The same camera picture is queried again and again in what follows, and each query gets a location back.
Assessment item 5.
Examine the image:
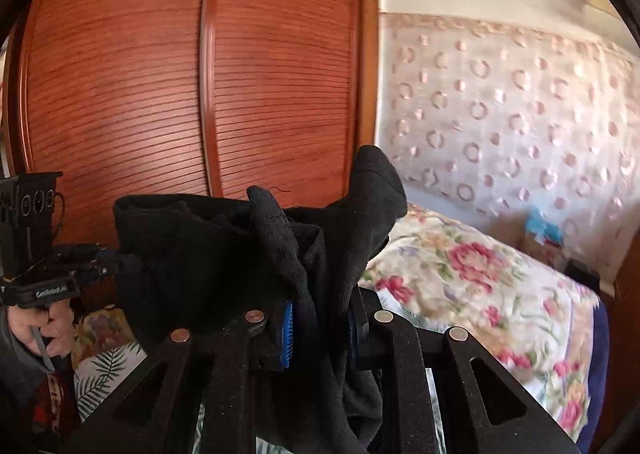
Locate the sheer circle-patterned curtain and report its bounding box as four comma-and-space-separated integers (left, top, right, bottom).
377, 12, 640, 286

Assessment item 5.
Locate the floral blanket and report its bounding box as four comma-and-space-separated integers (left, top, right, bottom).
72, 201, 604, 446

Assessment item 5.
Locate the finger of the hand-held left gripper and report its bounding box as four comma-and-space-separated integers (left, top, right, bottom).
55, 243, 119, 263
75, 254, 144, 288

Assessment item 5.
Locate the blue plastic bag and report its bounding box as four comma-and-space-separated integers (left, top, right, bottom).
527, 207, 567, 243

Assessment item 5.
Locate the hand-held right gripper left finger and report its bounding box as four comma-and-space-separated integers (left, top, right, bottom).
60, 301, 297, 454

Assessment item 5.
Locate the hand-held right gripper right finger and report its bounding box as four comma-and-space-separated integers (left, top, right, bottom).
346, 287, 581, 454

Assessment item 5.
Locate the person's left hand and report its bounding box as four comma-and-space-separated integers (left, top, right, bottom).
7, 301, 77, 361

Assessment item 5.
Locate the leaf-print towel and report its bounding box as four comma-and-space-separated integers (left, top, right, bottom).
75, 340, 446, 454

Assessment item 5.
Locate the wooden louvered wardrobe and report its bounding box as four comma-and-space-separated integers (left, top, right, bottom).
5, 0, 382, 246

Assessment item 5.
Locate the small cardboard box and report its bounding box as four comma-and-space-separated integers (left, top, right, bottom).
520, 214, 569, 256

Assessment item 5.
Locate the black printed T-shirt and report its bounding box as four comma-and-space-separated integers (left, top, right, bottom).
112, 144, 409, 454

